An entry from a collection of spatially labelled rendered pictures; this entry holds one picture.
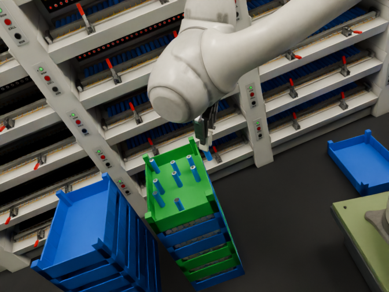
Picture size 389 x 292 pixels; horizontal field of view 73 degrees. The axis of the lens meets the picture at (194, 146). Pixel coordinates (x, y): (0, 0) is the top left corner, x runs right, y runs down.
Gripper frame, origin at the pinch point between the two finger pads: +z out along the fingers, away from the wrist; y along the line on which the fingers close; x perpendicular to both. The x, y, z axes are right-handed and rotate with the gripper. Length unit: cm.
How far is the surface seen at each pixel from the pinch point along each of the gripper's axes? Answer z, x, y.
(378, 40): 2, -45, 92
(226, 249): 31.3, -16.2, -16.2
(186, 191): 16.6, 2.0, -9.9
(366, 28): -6, -37, 84
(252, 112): 22.4, -4.1, 43.3
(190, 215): 11.4, -4.4, -18.9
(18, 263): 82, 79, -52
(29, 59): -12, 63, -3
